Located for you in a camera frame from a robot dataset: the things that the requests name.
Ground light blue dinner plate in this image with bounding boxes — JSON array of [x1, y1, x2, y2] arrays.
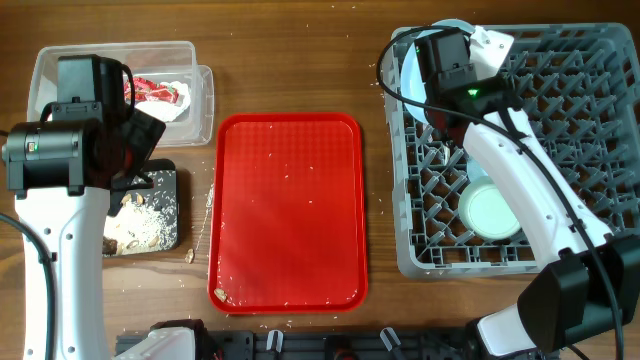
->
[[400, 19, 474, 103]]

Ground red snack wrapper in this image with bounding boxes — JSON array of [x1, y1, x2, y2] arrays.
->
[[124, 77, 180, 104]]

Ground white napkin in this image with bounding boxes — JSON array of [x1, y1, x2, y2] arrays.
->
[[135, 81, 191, 123]]

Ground green small plate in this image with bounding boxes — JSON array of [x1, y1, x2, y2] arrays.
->
[[458, 176, 521, 241]]

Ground brown food scraps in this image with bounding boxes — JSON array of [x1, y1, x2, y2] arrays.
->
[[102, 191, 180, 257]]

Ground light blue bowl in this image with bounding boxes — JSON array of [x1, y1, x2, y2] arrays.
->
[[466, 157, 488, 183]]

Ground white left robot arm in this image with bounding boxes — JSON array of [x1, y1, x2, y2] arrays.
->
[[1, 54, 179, 359]]

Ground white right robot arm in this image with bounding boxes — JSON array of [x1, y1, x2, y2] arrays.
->
[[414, 27, 639, 359]]

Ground clear plastic waste bin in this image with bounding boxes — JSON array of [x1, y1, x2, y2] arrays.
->
[[27, 41, 215, 147]]

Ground grey dishwasher rack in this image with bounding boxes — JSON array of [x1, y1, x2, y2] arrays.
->
[[379, 23, 639, 280]]

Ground black plastic tray bin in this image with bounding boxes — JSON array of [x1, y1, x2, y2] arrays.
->
[[102, 158, 180, 258]]

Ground food crumb on table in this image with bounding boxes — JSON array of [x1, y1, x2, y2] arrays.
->
[[185, 249, 195, 264]]

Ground red serving tray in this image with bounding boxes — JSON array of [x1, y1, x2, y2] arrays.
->
[[207, 112, 368, 315]]

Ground food scrap on tray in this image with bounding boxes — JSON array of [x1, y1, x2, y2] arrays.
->
[[214, 288, 228, 303]]

